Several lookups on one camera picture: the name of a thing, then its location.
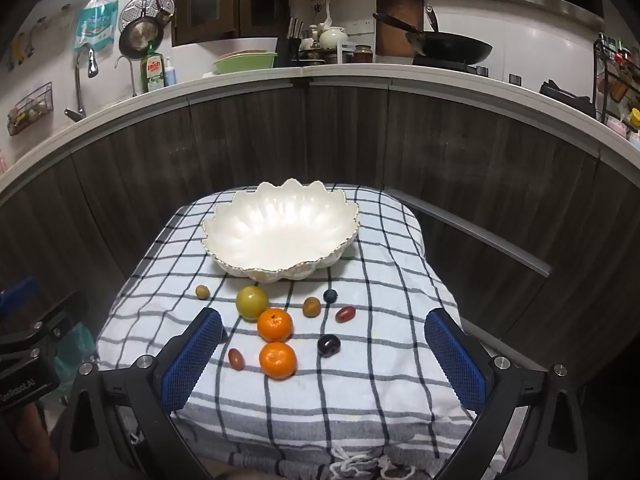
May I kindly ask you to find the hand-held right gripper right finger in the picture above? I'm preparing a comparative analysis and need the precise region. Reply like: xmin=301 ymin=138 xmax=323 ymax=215
xmin=424 ymin=307 xmax=592 ymax=480

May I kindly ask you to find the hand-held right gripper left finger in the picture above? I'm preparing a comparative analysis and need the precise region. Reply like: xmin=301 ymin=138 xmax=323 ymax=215
xmin=50 ymin=307 xmax=225 ymax=480

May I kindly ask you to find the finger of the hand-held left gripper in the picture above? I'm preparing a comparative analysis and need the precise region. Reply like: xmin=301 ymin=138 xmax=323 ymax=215
xmin=0 ymin=291 xmax=90 ymax=360
xmin=0 ymin=275 xmax=41 ymax=312

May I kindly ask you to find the yellow-green plum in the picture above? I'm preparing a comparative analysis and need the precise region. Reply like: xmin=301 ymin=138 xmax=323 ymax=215
xmin=236 ymin=285 xmax=271 ymax=321

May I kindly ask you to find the orange tangerine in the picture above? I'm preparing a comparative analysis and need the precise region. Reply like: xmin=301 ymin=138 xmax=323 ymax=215
xmin=258 ymin=341 xmax=297 ymax=380
xmin=257 ymin=308 xmax=294 ymax=342

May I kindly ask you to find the dark purple grape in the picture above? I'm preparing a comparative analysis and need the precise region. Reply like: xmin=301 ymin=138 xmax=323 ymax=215
xmin=317 ymin=334 xmax=342 ymax=359

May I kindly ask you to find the white scalloped ceramic bowl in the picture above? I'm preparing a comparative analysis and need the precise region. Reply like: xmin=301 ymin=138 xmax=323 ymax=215
xmin=201 ymin=178 xmax=360 ymax=281

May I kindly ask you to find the green plastic bag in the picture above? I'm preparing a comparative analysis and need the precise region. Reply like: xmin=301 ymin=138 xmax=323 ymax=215
xmin=52 ymin=322 xmax=98 ymax=403

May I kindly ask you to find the black white checked cloth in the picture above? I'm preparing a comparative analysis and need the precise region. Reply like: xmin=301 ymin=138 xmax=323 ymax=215
xmin=95 ymin=185 xmax=506 ymax=480

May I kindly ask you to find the chrome kitchen faucet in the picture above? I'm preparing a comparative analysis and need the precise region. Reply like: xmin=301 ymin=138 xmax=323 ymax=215
xmin=64 ymin=42 xmax=100 ymax=123

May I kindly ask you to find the thin curved tap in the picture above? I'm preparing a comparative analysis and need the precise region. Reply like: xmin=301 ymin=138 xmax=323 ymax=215
xmin=114 ymin=55 xmax=138 ymax=98

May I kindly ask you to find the green dish soap bottle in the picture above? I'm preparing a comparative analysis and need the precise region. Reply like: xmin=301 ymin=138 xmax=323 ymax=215
xmin=140 ymin=40 xmax=167 ymax=93

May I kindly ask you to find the printed plastic bag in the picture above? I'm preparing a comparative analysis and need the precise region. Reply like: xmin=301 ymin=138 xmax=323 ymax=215
xmin=74 ymin=0 xmax=120 ymax=53

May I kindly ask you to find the hanging frying pan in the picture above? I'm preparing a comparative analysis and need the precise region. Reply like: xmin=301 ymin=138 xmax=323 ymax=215
xmin=118 ymin=12 xmax=166 ymax=58

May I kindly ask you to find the green dish basin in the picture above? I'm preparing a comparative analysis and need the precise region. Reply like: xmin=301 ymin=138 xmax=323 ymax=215
xmin=212 ymin=51 xmax=279 ymax=76

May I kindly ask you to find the round metal steamer rack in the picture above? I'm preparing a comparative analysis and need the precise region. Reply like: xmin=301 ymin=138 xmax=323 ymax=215
xmin=120 ymin=0 xmax=174 ymax=28

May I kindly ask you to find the black wok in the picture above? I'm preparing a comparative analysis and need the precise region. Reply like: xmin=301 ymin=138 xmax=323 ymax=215
xmin=372 ymin=12 xmax=493 ymax=61

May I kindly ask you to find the black knife block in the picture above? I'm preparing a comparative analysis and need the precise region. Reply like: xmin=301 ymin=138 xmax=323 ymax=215
xmin=275 ymin=16 xmax=303 ymax=67

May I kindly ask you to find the white teapot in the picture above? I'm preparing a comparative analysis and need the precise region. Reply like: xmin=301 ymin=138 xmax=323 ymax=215
xmin=318 ymin=26 xmax=348 ymax=52

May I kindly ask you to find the wooden cutting board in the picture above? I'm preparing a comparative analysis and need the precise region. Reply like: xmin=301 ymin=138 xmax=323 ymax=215
xmin=375 ymin=0 xmax=426 ymax=57

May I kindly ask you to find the wire wall basket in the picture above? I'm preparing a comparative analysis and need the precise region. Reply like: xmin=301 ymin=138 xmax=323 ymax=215
xmin=6 ymin=81 xmax=54 ymax=136

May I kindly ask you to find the black wire spice rack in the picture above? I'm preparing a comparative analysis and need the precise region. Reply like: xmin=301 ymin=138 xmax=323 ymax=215
xmin=592 ymin=34 xmax=640 ymax=126

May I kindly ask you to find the dark wood wall cabinet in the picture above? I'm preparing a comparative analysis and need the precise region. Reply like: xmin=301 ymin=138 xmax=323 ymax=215
xmin=171 ymin=0 xmax=291 ymax=47

